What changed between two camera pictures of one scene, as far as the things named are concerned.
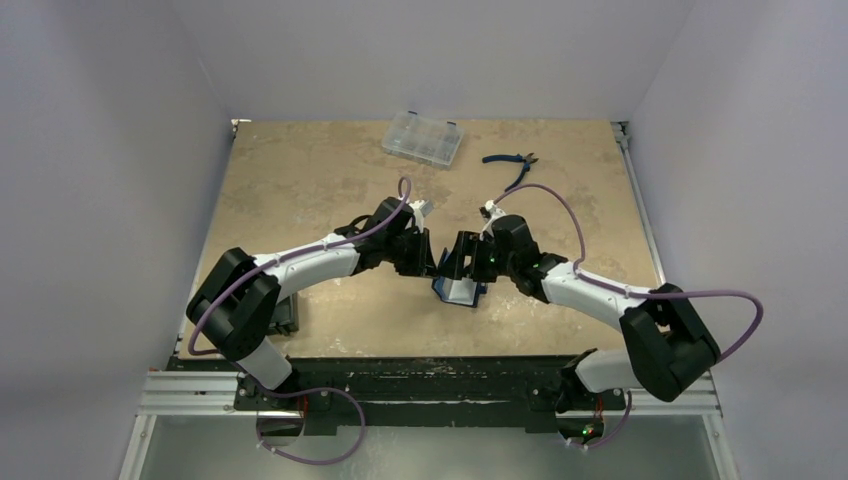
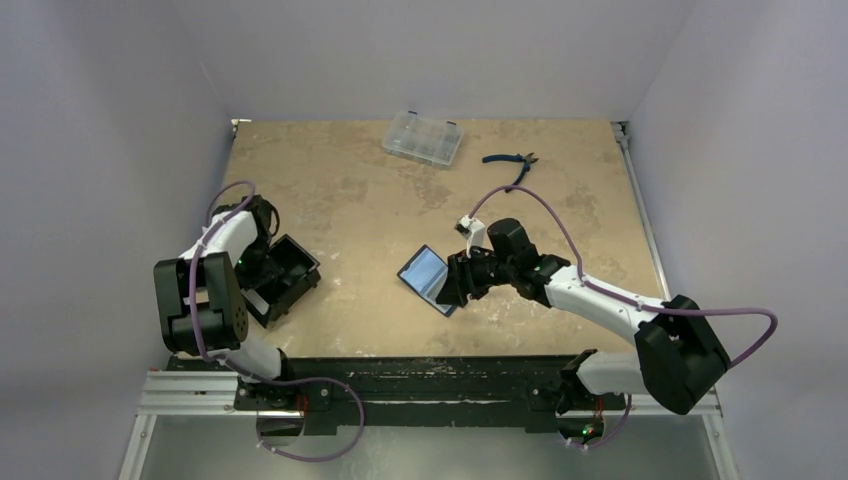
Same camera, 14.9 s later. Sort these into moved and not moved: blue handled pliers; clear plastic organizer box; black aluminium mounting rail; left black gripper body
Moved: left black gripper body
Not moved: clear plastic organizer box; black aluminium mounting rail; blue handled pliers
